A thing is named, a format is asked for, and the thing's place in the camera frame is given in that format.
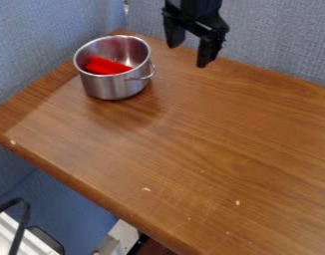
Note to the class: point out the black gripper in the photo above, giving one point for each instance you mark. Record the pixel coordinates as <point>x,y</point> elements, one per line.
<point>196,16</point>

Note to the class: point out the silver metal pot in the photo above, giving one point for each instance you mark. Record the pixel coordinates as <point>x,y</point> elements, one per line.
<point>128,50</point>

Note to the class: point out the red object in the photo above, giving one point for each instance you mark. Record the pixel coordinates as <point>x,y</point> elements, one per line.
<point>102,66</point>

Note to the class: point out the white box with black edge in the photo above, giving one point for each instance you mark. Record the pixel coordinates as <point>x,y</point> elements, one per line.
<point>23,240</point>

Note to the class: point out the white table frame part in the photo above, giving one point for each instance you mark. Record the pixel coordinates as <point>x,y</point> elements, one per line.
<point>120,241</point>

